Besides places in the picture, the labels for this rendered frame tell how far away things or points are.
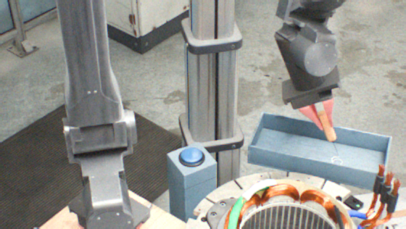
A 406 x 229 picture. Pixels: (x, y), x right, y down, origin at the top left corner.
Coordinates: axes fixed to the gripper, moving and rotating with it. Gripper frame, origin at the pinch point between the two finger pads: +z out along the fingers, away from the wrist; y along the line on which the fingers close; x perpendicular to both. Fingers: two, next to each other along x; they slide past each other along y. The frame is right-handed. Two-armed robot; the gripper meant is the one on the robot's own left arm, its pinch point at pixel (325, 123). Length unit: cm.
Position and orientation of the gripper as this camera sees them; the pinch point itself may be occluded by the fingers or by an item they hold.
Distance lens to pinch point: 118.1
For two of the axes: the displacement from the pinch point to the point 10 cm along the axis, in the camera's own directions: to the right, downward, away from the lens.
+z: 3.9, 7.9, 4.7
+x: 0.9, -5.4, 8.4
